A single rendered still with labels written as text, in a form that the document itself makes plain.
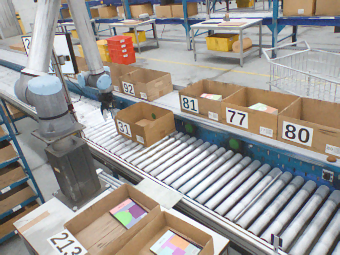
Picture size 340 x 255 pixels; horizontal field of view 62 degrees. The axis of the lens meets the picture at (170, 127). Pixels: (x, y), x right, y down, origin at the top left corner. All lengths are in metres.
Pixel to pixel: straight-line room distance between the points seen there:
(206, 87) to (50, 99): 1.27
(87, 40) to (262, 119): 1.08
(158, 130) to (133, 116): 0.39
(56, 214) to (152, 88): 1.28
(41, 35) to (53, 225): 0.99
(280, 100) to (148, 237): 1.20
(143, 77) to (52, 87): 1.52
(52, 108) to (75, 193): 0.50
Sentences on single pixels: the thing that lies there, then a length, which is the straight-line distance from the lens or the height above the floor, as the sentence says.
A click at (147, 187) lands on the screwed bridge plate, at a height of 0.75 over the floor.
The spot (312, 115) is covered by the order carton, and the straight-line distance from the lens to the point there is 1.95.
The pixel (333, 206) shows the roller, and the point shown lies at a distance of 1.61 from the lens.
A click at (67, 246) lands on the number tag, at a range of 1.39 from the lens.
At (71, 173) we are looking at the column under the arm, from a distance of 1.64.
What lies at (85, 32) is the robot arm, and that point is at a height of 1.61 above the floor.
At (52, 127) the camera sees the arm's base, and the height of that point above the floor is 1.23.
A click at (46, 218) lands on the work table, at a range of 1.76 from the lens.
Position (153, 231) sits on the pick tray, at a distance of 1.41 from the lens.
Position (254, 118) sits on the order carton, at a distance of 1.78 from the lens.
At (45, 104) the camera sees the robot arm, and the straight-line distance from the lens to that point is 1.51.
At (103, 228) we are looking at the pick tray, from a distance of 1.53.
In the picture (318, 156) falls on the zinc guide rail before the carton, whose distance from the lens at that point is 1.66.
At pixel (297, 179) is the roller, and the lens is 1.71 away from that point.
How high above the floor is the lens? 1.81
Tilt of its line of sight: 28 degrees down
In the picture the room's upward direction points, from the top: 9 degrees counter-clockwise
